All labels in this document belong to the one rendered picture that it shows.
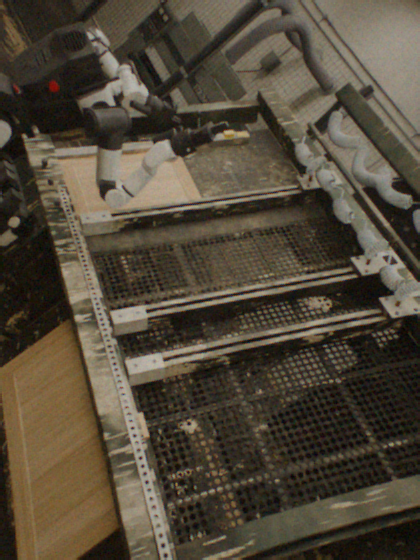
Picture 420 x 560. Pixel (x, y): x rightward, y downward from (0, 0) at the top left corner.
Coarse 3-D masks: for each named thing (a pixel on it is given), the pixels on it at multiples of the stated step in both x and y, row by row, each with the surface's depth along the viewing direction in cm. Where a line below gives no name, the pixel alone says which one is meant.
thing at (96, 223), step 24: (312, 168) 290; (264, 192) 295; (288, 192) 296; (312, 192) 300; (96, 216) 271; (120, 216) 273; (144, 216) 275; (168, 216) 280; (192, 216) 285; (216, 216) 290
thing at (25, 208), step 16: (0, 160) 289; (16, 160) 301; (0, 176) 282; (16, 176) 293; (32, 176) 289; (0, 192) 274; (16, 192) 276; (32, 192) 284; (0, 208) 291; (16, 208) 276; (32, 208) 279; (0, 224) 286; (16, 224) 266; (32, 224) 269; (0, 240) 271; (16, 240) 275
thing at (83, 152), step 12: (240, 132) 331; (132, 144) 313; (144, 144) 314; (204, 144) 323; (216, 144) 325; (228, 144) 328; (60, 156) 301; (72, 156) 303; (84, 156) 305; (96, 156) 307
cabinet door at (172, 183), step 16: (64, 160) 302; (80, 160) 304; (96, 160) 305; (128, 160) 308; (176, 160) 312; (80, 176) 296; (128, 176) 300; (160, 176) 303; (176, 176) 304; (80, 192) 288; (96, 192) 290; (144, 192) 294; (160, 192) 295; (176, 192) 296; (192, 192) 297; (80, 208) 281; (96, 208) 283; (112, 208) 284
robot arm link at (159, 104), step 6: (156, 96) 305; (156, 102) 302; (162, 102) 305; (156, 108) 302; (162, 108) 304; (168, 108) 306; (174, 108) 308; (150, 114) 304; (156, 114) 304; (162, 114) 307; (168, 114) 309; (174, 114) 309; (162, 120) 310; (168, 120) 311; (162, 126) 313
